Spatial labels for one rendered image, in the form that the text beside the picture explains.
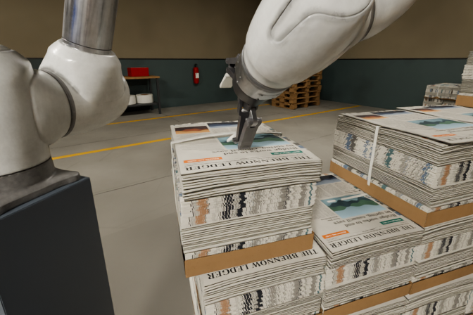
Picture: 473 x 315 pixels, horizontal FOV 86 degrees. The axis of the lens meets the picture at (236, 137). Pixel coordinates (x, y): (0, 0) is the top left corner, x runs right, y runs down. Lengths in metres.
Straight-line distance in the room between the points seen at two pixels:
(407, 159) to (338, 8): 0.62
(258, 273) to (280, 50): 0.46
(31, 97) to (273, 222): 0.52
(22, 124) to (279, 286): 0.60
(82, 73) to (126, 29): 6.48
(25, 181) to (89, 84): 0.23
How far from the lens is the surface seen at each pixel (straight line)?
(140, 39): 7.19
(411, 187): 0.84
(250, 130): 0.48
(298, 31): 0.26
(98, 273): 0.78
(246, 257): 0.59
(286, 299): 0.70
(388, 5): 0.38
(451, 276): 1.09
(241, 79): 0.39
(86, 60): 0.66
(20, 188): 0.61
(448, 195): 0.86
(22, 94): 0.59
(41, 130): 0.61
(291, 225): 0.60
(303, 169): 0.53
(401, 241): 0.82
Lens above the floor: 1.25
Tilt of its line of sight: 17 degrees down
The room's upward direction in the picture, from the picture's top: straight up
